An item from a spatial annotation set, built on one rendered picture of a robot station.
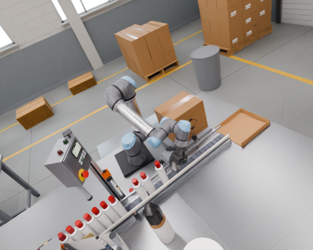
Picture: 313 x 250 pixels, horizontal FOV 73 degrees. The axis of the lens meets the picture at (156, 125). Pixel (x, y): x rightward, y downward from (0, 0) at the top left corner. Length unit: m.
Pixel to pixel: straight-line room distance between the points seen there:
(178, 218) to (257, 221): 0.42
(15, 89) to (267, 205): 6.24
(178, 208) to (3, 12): 5.76
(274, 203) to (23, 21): 6.01
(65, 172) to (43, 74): 5.53
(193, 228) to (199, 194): 0.23
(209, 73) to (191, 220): 2.63
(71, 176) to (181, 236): 0.65
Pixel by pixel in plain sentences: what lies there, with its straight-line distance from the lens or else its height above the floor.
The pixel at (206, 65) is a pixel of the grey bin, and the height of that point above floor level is 0.49.
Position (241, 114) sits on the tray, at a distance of 1.87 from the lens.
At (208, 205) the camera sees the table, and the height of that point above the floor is 0.83.
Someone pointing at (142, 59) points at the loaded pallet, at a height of 0.48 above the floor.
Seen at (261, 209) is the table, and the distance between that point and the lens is 1.36.
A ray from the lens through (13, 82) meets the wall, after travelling 6.62.
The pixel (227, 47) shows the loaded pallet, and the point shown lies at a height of 0.16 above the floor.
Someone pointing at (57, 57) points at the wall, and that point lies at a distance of 6.39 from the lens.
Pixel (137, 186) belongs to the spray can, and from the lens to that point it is 1.30.
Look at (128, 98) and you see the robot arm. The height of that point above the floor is 1.37.
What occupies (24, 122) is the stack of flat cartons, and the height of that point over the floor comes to 0.18.
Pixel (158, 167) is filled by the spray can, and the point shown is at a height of 1.05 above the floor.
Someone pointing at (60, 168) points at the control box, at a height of 1.43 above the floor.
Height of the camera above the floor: 2.04
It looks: 38 degrees down
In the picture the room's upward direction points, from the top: 22 degrees counter-clockwise
